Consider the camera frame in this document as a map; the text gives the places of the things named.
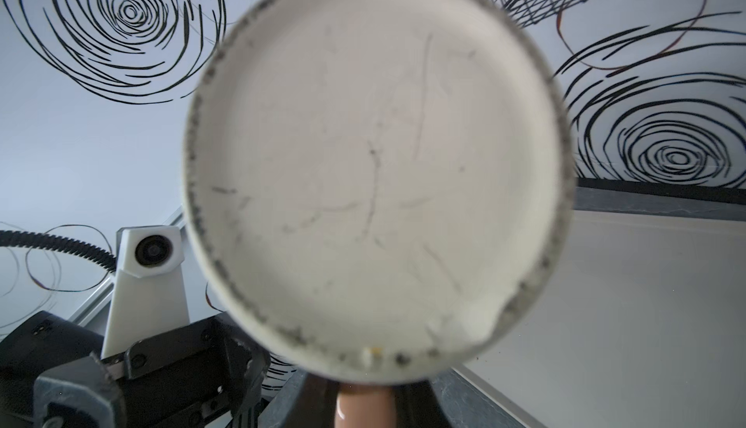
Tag beige serving tray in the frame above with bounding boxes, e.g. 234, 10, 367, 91
460, 212, 745, 427

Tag cream and orange mug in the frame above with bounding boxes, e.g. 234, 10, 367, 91
182, 0, 576, 427

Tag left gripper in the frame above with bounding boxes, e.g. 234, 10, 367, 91
1, 311, 270, 427

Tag black corrugated cable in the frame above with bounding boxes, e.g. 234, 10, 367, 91
0, 229, 118, 275

